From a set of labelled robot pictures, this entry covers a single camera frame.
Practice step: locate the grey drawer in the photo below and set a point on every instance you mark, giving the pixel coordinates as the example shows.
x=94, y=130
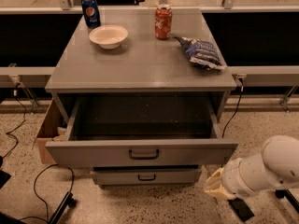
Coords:
x=142, y=131
x=146, y=176

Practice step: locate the cardboard box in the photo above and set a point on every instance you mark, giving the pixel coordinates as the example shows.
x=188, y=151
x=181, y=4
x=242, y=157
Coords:
x=48, y=130

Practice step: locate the orange soda can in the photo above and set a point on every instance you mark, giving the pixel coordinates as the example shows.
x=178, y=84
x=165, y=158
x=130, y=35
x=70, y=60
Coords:
x=163, y=21

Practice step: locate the grey drawer cabinet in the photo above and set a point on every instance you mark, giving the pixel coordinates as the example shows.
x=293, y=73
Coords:
x=141, y=65

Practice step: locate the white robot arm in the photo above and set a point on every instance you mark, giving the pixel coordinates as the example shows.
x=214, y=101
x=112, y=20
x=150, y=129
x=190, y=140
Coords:
x=276, y=167

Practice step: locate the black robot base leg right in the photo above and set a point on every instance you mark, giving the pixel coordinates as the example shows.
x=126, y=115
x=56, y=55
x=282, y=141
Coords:
x=288, y=195

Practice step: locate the blue chip bag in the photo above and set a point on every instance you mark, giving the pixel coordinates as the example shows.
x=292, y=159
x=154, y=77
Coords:
x=200, y=53

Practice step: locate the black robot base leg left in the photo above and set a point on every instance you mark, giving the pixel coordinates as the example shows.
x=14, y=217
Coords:
x=67, y=201

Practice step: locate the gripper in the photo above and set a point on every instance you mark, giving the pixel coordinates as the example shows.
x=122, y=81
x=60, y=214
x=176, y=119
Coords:
x=234, y=178

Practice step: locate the white bowl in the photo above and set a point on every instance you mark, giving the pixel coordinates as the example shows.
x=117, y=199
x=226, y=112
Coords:
x=108, y=36

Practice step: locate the grey lower drawer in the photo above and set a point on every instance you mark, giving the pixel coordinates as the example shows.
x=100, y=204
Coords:
x=146, y=176

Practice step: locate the blue Pepsi can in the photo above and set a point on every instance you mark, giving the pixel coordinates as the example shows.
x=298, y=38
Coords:
x=91, y=13

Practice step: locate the grey top drawer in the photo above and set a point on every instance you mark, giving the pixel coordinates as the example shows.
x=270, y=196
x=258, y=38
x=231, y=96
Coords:
x=142, y=131

